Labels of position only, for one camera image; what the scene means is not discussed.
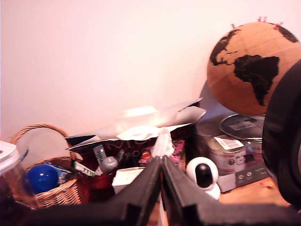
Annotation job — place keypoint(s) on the black Philips rice cooker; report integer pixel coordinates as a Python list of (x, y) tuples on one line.
[(287, 141)]

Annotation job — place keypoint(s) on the white Porlex box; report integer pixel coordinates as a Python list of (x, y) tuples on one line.
[(127, 176)]

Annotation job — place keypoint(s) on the dark dotted patterned bag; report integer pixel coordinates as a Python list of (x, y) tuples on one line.
[(178, 150)]

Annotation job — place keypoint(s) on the grey round bottle cap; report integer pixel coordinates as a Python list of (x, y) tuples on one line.
[(108, 164)]

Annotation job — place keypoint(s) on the white crumpled tissue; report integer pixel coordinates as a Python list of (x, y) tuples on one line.
[(163, 143)]

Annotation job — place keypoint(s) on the white labelled tin can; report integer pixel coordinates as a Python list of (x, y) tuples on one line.
[(225, 155)]

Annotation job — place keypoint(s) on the green white packet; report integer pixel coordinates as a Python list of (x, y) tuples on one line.
[(83, 169), (98, 153)]

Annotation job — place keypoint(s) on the silver white foil sheet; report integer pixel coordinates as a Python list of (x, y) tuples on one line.
[(164, 117)]

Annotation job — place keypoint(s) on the grey flat cardboard box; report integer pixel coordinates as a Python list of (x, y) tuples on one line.
[(249, 176)]

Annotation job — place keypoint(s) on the woven wicker basket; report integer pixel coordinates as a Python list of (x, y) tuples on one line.
[(61, 193)]

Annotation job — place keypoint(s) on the blue white packet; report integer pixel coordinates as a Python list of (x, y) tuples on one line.
[(61, 171)]

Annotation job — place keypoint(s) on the round silver metal disc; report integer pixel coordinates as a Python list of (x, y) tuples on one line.
[(242, 128)]

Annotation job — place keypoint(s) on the blue ball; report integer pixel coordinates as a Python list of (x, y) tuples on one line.
[(42, 179)]

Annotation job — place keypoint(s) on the clear glass storage jar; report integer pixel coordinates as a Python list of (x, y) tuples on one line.
[(14, 179)]

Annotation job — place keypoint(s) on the cork globe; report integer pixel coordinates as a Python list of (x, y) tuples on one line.
[(244, 70)]

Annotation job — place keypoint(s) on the grey pushpin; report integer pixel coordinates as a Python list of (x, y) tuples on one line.
[(233, 26)]

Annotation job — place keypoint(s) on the red pushpin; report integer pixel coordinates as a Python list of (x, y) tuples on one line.
[(262, 19), (278, 26)]

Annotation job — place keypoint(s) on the white security camera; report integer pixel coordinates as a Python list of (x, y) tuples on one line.
[(202, 174)]

